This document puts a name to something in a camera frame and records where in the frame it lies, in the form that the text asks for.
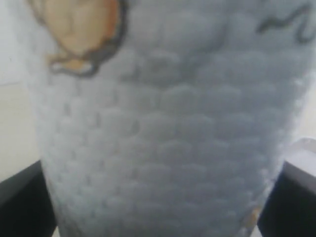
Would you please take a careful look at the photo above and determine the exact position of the patterned white paper towel roll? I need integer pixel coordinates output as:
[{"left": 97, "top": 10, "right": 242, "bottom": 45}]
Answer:
[{"left": 17, "top": 0, "right": 316, "bottom": 237}]

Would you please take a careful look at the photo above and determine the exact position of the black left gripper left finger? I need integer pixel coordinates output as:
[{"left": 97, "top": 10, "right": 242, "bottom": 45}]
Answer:
[{"left": 0, "top": 161, "right": 57, "bottom": 237}]

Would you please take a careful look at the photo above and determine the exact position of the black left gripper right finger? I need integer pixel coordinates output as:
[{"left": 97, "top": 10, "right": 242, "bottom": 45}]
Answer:
[{"left": 257, "top": 162, "right": 316, "bottom": 237}]

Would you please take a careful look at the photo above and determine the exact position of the white rectangular plastic tray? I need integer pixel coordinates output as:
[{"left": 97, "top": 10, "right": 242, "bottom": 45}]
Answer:
[{"left": 284, "top": 137, "right": 316, "bottom": 177}]

